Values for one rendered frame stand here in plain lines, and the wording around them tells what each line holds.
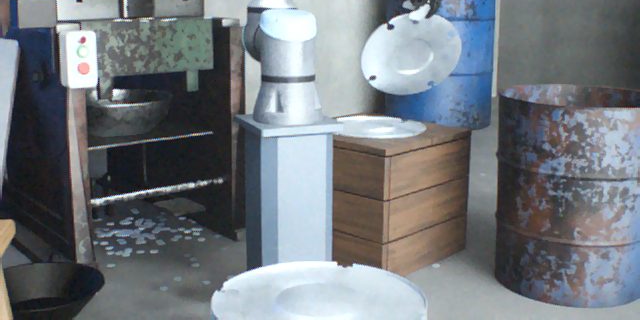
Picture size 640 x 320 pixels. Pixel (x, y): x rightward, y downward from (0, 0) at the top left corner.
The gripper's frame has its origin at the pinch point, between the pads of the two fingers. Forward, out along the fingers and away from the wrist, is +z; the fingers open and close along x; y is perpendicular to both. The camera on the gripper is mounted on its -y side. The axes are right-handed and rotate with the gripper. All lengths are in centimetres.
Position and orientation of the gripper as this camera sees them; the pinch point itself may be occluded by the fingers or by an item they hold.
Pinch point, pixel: (417, 18)
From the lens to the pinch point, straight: 212.8
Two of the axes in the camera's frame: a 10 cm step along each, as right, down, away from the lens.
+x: 2.8, 8.2, -5.0
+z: -3.0, 5.7, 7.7
